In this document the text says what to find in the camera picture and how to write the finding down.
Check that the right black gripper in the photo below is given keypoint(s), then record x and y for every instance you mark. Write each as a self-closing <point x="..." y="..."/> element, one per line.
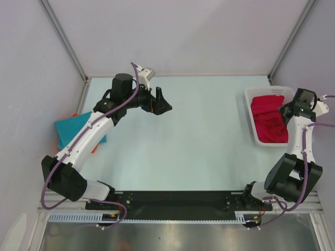
<point x="282" y="110"/>

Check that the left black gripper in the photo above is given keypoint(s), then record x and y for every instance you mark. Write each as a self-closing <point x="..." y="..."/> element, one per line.
<point x="158" y="105"/>

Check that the white plastic basket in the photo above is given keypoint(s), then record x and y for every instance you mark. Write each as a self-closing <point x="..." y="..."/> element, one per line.
<point x="252" y="92"/>

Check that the orange t-shirt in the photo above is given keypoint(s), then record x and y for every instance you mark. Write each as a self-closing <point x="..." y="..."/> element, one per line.
<point x="78" y="130"/>

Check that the teal t-shirt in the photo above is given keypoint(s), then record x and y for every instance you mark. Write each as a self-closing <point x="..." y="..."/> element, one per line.
<point x="76" y="129"/>

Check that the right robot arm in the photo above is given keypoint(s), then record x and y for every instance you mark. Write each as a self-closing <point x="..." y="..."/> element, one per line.
<point x="296" y="173"/>

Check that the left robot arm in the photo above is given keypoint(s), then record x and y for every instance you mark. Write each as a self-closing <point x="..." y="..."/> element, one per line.
<point x="62" y="172"/>

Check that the magenta t-shirt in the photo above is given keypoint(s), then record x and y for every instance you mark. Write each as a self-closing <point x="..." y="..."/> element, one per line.
<point x="269" y="124"/>

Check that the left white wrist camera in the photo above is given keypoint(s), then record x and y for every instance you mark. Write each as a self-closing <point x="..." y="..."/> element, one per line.
<point x="145" y="75"/>

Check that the right rear frame post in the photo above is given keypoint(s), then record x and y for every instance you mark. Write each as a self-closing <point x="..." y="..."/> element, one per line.
<point x="293" y="35"/>

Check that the frame post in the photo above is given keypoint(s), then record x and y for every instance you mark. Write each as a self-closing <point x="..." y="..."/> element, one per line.
<point x="293" y="35"/>
<point x="56" y="25"/>

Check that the aluminium frame rail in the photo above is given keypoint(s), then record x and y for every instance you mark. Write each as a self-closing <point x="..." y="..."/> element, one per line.
<point x="49" y="204"/>

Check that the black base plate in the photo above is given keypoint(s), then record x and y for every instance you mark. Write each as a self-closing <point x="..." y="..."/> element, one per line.
<point x="174" y="215"/>

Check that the left rear frame post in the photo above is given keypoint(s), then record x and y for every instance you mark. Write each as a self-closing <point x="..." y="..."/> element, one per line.
<point x="56" y="25"/>

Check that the white slotted cable duct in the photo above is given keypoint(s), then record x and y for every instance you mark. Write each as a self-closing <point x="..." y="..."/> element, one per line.
<point x="106" y="218"/>

